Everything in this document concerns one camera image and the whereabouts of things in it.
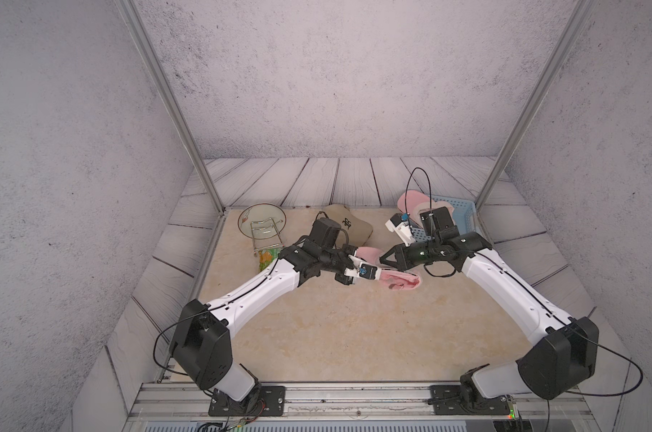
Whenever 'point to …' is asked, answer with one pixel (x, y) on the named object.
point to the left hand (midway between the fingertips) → (376, 264)
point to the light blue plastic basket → (465, 219)
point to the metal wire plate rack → (265, 235)
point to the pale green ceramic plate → (259, 211)
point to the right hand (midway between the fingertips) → (383, 260)
